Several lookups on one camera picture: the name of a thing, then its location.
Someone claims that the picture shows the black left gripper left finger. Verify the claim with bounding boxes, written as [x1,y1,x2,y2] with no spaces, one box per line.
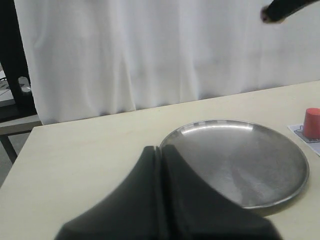
[55,146,167,240]

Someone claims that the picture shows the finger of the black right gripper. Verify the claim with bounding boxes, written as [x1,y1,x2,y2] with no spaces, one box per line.
[260,0,313,24]

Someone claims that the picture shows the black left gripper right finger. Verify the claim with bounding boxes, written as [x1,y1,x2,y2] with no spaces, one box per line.
[161,145,282,240]

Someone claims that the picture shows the red cylinder game piece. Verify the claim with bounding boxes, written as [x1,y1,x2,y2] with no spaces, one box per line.
[302,107,320,140]

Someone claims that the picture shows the round steel tray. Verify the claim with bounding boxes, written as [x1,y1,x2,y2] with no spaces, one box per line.
[160,119,310,209]

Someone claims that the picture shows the paper game board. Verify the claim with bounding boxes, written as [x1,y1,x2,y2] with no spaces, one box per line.
[287,124,320,156]

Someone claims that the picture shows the white curtain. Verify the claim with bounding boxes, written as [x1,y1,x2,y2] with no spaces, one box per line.
[15,0,320,125]

